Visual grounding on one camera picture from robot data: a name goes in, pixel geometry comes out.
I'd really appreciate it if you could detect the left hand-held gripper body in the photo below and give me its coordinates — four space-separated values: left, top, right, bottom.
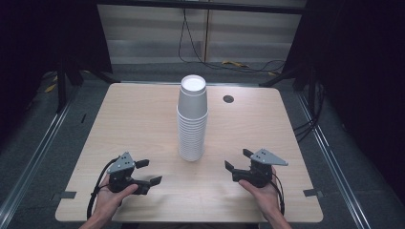
107 152 139 194

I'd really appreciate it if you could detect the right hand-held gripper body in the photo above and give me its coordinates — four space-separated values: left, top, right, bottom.
249 148 289 189

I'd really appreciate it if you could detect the stack of white paper cups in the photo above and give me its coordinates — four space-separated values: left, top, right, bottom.
176 108 209 162

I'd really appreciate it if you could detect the person's right hand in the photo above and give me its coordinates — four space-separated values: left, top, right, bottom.
238 166 282 221

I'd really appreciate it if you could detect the person's left hand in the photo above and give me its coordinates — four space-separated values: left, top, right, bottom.
92 173 139 221

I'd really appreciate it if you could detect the grey tape strip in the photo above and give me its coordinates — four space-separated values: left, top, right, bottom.
302 188 323 198
58 190 77 200

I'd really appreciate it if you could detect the black metal stand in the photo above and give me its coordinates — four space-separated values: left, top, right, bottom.
258 63 319 94
54 56 120 115

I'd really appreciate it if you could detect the right hand-held gripper black cable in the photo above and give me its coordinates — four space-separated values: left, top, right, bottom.
270 173 287 217

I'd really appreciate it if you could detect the hand-held gripper black cable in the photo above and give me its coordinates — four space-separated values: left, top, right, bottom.
270 173 287 217
86 156 121 220

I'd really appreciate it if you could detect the left hand-held gripper black cable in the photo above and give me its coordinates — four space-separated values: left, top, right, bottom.
86 156 121 220

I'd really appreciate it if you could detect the black floor cable bundle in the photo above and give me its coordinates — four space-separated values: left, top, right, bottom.
291 80 327 143

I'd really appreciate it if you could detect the metal floor rail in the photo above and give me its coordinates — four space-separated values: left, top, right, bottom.
295 91 374 229
0 94 75 223

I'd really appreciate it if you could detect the black hanging wall cable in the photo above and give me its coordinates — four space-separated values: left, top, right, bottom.
177 7 287 74

